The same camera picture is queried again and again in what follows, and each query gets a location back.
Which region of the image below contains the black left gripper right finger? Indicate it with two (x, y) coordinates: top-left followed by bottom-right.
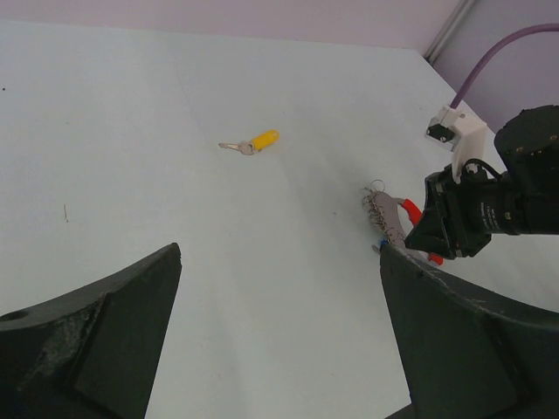
(380, 244), (558, 418)

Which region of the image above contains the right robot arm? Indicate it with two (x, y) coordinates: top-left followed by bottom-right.
(405, 105), (558, 259)

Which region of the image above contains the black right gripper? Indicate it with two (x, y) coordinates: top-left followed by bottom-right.
(404, 165), (522, 258)

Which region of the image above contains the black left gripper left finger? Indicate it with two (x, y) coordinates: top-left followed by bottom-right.
(1, 244), (181, 418)

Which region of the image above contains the yellow tagged key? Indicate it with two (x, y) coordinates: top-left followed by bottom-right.
(218, 130), (280, 155)

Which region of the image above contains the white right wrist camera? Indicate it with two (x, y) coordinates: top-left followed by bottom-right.
(425, 105), (489, 184)

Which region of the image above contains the red handled key organizer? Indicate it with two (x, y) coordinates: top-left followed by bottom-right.
(362, 180), (444, 266)

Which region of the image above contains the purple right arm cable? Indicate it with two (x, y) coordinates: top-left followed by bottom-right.
(449, 24), (559, 110)

